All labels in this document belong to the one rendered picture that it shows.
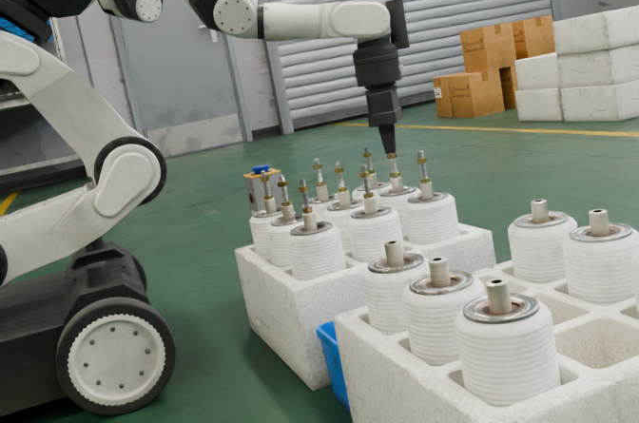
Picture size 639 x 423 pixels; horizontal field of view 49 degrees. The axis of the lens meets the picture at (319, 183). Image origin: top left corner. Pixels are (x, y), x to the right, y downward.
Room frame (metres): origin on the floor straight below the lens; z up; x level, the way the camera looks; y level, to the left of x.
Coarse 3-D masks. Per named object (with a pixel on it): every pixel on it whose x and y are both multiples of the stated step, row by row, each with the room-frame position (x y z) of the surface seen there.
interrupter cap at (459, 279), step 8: (456, 272) 0.81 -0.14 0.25; (464, 272) 0.80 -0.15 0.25; (416, 280) 0.80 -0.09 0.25; (424, 280) 0.80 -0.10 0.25; (456, 280) 0.78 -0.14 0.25; (464, 280) 0.77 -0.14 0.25; (472, 280) 0.77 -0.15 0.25; (416, 288) 0.78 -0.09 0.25; (424, 288) 0.77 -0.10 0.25; (432, 288) 0.77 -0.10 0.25; (440, 288) 0.76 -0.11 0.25; (448, 288) 0.76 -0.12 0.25; (456, 288) 0.75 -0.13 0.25; (464, 288) 0.75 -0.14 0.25
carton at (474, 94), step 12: (480, 72) 4.83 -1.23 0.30; (492, 72) 4.86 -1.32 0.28; (456, 84) 4.98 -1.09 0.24; (468, 84) 4.83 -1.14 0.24; (480, 84) 4.83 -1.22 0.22; (492, 84) 4.85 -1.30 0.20; (456, 96) 5.01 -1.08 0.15; (468, 96) 4.86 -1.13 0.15; (480, 96) 4.82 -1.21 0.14; (492, 96) 4.85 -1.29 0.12; (456, 108) 5.04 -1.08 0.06; (468, 108) 4.88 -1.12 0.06; (480, 108) 4.82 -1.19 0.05; (492, 108) 4.85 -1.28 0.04; (504, 108) 4.87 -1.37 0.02
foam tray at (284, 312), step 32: (256, 256) 1.36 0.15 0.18; (352, 256) 1.27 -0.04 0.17; (448, 256) 1.19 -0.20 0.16; (480, 256) 1.22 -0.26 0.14; (256, 288) 1.33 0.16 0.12; (288, 288) 1.12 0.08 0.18; (320, 288) 1.11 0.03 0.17; (352, 288) 1.13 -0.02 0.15; (256, 320) 1.39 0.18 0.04; (288, 320) 1.15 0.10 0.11; (320, 320) 1.11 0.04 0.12; (288, 352) 1.19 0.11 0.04; (320, 352) 1.10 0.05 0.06; (320, 384) 1.10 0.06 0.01
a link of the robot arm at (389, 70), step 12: (396, 60) 1.36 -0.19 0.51; (360, 72) 1.36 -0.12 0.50; (372, 72) 1.34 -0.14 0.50; (384, 72) 1.34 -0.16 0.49; (396, 72) 1.35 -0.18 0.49; (360, 84) 1.36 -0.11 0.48; (372, 84) 1.34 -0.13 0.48; (384, 84) 1.35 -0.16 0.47; (372, 96) 1.35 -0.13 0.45; (384, 96) 1.34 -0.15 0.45; (396, 96) 1.39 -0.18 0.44; (372, 108) 1.35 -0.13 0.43; (384, 108) 1.34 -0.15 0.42; (396, 108) 1.37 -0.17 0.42; (372, 120) 1.33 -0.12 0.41; (384, 120) 1.32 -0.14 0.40; (396, 120) 1.33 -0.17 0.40
